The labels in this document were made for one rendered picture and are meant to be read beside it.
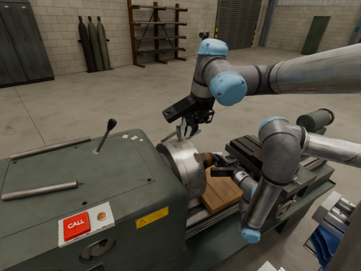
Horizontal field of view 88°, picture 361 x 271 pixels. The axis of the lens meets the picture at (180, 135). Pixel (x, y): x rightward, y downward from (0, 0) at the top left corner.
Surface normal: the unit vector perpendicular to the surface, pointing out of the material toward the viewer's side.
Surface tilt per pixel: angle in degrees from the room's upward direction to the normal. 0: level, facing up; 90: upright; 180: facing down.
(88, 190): 0
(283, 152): 48
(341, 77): 109
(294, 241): 0
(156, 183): 0
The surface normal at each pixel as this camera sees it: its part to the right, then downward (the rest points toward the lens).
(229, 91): 0.23, 0.72
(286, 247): 0.04, -0.84
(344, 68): -0.97, 0.03
